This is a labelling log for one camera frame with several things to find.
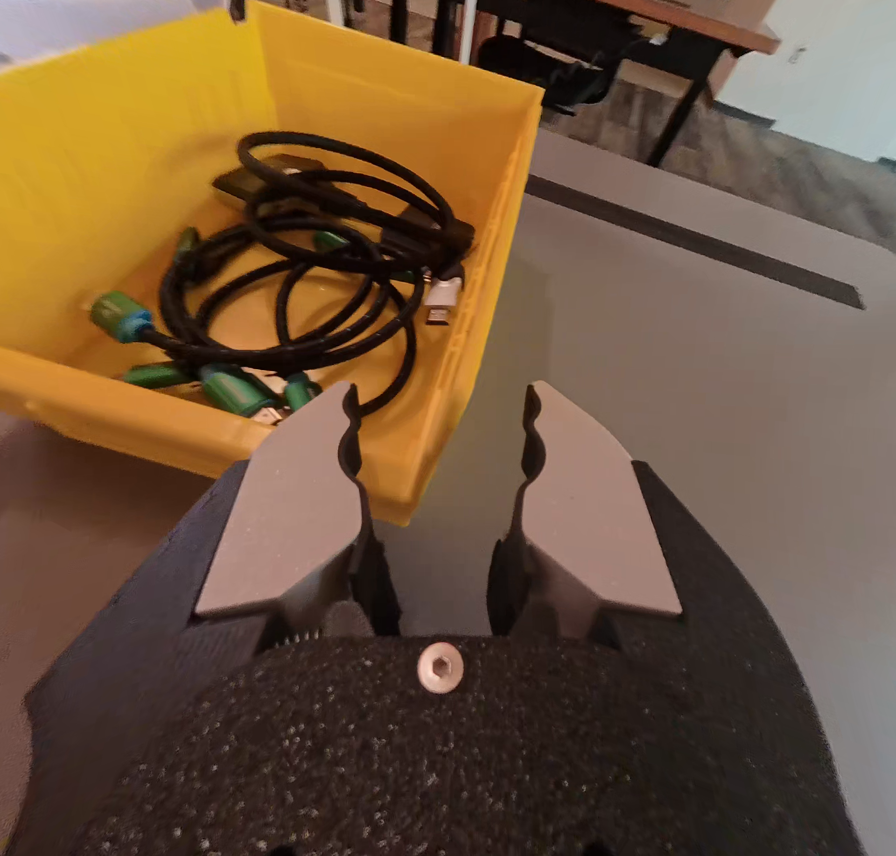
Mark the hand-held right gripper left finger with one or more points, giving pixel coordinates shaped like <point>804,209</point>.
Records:
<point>287,520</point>

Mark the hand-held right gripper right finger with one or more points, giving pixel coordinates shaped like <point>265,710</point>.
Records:
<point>595,520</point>

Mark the yellow plastic bin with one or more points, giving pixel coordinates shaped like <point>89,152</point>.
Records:
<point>84,170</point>

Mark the clear plastic bin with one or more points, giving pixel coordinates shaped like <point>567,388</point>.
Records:
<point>105,2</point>

